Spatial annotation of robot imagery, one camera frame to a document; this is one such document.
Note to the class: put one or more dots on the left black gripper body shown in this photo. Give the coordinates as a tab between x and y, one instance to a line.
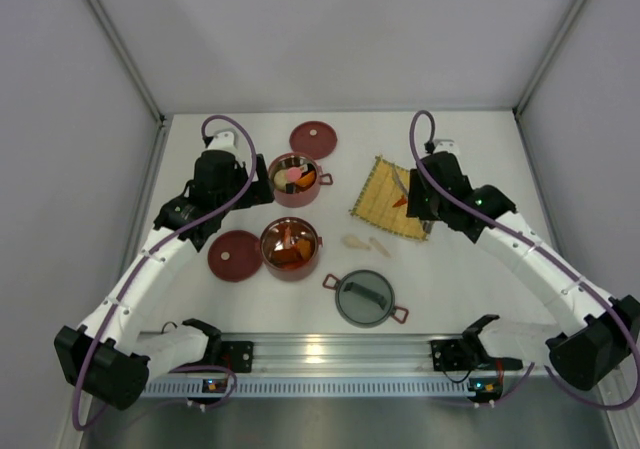
257	189

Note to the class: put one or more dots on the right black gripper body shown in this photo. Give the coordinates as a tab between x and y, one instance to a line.
416	205

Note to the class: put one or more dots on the red chicken wing toy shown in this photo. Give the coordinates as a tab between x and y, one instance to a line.
400	202

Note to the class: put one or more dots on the metal tongs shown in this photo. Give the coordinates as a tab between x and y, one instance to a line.
427	226

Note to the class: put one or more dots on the white rice ball toy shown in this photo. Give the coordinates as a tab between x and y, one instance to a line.
280	180

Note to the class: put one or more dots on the pink round toy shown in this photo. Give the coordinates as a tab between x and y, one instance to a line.
293	174

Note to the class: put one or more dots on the orange toy fruit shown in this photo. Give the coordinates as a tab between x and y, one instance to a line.
306	181

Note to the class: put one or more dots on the toy shrimp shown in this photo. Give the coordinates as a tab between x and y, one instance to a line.
288	241

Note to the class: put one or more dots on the fried cutlet toy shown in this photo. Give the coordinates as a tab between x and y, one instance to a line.
305	248

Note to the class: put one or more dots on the red sausage toy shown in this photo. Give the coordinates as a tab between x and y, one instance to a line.
286	261

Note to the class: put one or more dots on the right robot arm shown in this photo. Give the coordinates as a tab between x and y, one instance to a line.
591	333

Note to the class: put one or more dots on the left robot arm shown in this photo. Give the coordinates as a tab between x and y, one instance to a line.
105	354

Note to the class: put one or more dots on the bamboo tray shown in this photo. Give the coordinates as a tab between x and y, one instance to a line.
374	204

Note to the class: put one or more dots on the upper pink steel pot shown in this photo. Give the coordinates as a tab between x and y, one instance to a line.
299	198

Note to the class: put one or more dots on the pink steel pot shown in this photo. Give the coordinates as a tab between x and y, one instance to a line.
270	242
299	198

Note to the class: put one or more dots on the lower dark red lid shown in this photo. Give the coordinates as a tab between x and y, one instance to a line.
234	256

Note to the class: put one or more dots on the dark red lid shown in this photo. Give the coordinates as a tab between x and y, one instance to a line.
234	256
316	139

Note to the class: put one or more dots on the beige spoon head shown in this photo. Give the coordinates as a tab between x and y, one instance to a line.
353	242

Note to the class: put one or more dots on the upper dark red lid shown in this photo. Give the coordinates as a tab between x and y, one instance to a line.
316	139

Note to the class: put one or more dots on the lower pink steel pot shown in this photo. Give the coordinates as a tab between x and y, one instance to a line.
270	242

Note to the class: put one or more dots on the left camera mount white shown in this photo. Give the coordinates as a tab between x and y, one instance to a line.
226	140

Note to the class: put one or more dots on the camera mount white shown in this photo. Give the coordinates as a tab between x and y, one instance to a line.
226	140
446	145

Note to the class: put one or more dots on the right camera mount white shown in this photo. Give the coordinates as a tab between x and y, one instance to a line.
446	145

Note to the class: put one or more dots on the beige spoon handle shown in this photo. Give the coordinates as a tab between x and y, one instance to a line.
375	243

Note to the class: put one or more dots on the grey lid with handle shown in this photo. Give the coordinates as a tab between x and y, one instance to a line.
365	298

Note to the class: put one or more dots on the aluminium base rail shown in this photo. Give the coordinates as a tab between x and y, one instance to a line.
352	365

